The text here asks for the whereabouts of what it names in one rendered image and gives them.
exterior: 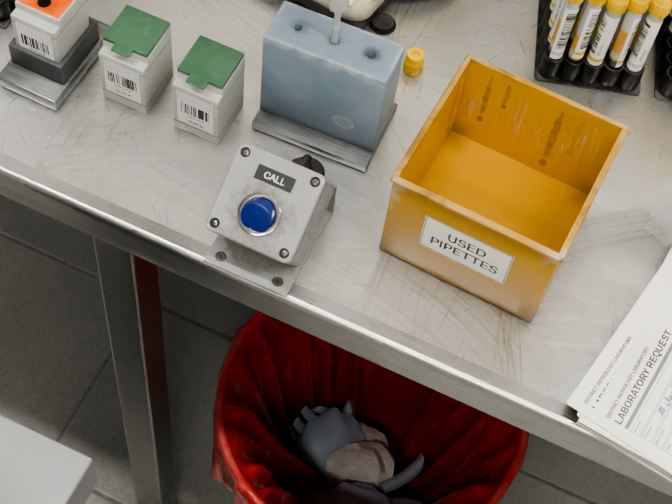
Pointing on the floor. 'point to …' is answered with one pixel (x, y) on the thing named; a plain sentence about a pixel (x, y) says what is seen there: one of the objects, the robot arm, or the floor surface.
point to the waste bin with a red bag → (240, 382)
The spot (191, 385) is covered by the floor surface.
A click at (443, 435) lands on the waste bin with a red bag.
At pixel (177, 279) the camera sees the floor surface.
